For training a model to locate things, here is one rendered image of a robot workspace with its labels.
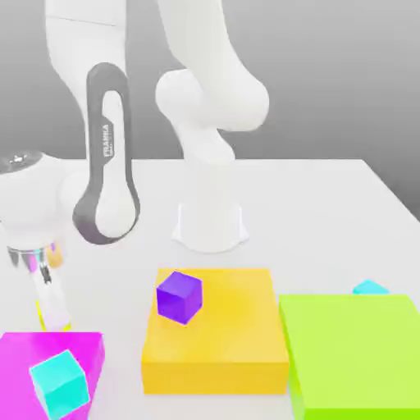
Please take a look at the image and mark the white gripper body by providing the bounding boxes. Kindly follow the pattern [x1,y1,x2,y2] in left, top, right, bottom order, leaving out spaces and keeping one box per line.
[31,267,72,331]

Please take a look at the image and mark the small yellow cube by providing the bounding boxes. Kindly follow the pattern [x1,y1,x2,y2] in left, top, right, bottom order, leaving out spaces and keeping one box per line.
[34,299,72,333]

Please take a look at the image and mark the small cyan cube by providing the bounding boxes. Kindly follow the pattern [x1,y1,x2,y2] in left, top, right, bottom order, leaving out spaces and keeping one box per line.
[352,279,390,295]
[28,349,91,420]

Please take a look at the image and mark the small purple cube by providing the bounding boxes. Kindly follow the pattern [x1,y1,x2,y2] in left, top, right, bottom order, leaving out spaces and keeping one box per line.
[156,270,203,326]

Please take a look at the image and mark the large magenta box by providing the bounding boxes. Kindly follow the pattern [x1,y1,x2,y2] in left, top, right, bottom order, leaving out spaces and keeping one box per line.
[0,331,106,420]

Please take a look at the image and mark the large orange box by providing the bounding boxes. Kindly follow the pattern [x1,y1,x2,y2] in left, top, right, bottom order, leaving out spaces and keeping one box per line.
[140,267,290,395]

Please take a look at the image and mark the large lime green box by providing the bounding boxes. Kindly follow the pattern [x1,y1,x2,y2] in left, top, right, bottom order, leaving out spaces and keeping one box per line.
[278,294,420,420]

